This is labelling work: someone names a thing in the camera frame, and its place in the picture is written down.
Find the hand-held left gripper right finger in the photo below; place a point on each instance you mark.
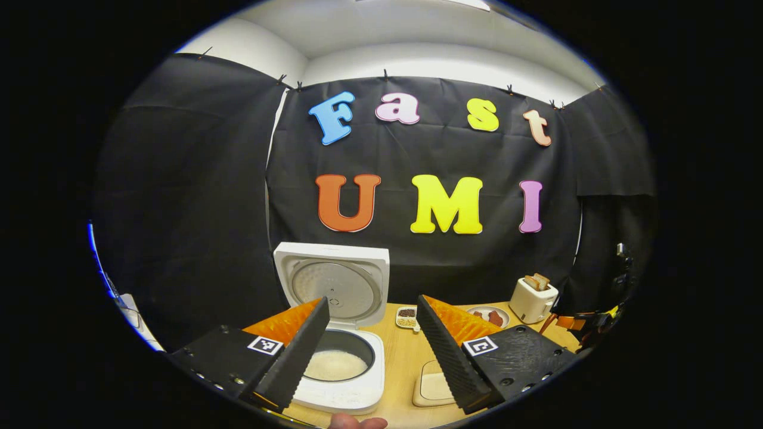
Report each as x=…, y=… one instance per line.
x=447, y=357

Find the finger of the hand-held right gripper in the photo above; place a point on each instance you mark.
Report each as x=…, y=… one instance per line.
x=575, y=322

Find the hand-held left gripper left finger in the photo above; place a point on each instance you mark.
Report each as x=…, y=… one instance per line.
x=298, y=357

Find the white rice cooker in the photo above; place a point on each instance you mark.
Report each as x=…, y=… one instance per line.
x=334, y=286

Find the white toaster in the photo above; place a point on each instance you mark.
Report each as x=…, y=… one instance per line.
x=530, y=304

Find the toast slice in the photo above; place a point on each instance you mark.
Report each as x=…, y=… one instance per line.
x=542, y=280
x=531, y=283

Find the white divided seasoning dish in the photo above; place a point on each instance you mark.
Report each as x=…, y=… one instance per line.
x=407, y=319

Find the white round plate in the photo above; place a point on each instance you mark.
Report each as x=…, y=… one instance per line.
x=480, y=309

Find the black backdrop cloth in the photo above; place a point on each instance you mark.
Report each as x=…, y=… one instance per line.
x=417, y=268

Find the row of black cloth clips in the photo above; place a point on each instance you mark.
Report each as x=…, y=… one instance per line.
x=385, y=75

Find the long ceiling light panel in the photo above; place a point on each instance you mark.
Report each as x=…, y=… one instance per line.
x=471, y=3

